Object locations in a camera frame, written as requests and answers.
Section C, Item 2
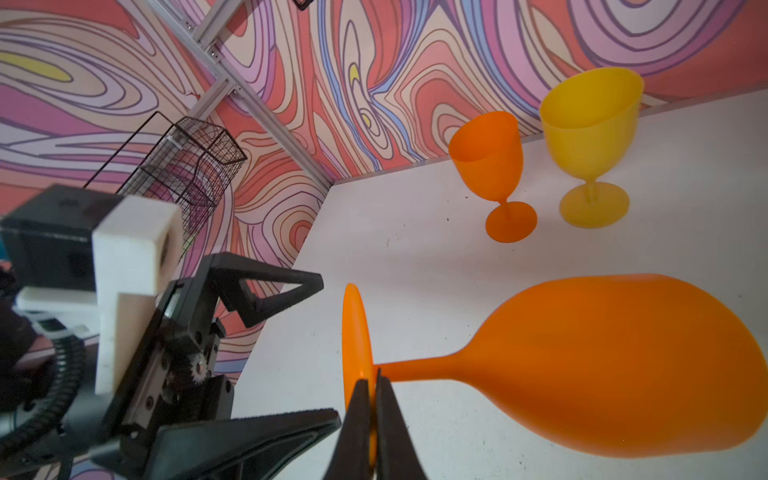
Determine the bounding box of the yellow wine glass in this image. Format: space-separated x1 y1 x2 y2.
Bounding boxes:
539 67 644 229

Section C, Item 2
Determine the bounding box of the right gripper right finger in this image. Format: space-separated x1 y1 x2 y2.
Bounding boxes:
375 372 427 480

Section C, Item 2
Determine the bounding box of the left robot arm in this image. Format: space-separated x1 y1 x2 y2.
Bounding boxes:
1 253 341 479

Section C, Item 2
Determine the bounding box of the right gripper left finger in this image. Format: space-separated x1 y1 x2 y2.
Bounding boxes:
323 380 371 480

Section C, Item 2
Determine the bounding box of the orange wine glass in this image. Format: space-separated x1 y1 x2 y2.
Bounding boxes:
449 111 538 243
342 274 767 458

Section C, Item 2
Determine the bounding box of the left black wire basket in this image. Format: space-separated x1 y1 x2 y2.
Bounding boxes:
116 111 247 248

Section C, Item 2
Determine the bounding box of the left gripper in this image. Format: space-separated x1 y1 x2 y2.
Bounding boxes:
101 252 341 479

